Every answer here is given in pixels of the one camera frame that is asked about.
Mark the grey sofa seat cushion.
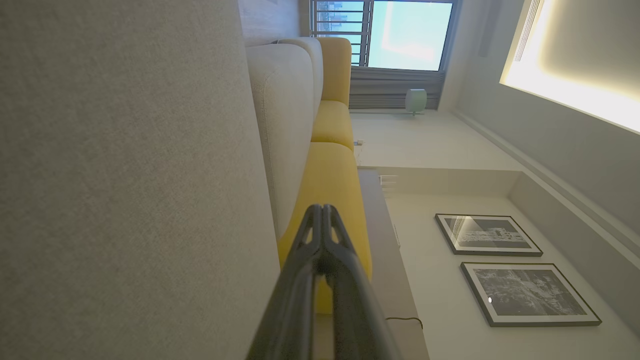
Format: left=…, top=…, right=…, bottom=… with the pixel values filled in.
left=246, top=44, right=316, bottom=241
left=272, top=37, right=324, bottom=121

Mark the narrow yellow sofa backrest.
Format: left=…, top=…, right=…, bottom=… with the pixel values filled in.
left=311, top=100, right=355, bottom=152

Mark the grey window frame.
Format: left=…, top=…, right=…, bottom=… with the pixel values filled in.
left=309, top=0, right=457, bottom=72

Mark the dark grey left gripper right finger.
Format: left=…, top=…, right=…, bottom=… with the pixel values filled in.
left=320, top=203, right=403, bottom=360

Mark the small black framed picture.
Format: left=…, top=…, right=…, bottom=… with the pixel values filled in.
left=434, top=213, right=544, bottom=257

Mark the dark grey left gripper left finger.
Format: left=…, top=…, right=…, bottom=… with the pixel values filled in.
left=246, top=203, right=323, bottom=360

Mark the thin black power cable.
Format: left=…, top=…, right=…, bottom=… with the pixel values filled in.
left=385, top=316, right=424, bottom=331

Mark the white ceiling air vent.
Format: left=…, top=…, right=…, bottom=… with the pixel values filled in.
left=514, top=0, right=544, bottom=63

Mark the large yellow sofa backrest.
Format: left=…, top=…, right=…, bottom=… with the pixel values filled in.
left=277, top=142, right=373, bottom=316

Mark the grey fabric sofa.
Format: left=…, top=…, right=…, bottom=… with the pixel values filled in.
left=0, top=0, right=282, bottom=360

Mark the yellow sofa armrest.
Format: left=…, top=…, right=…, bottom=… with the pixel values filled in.
left=317, top=37, right=352, bottom=107

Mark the grey balcony railing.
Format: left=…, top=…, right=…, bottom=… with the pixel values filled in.
left=311, top=0, right=368, bottom=67

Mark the large black framed picture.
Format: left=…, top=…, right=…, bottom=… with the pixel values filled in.
left=460, top=262, right=602, bottom=328

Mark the grey wall ledge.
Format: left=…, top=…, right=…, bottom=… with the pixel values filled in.
left=357, top=168, right=431, bottom=360

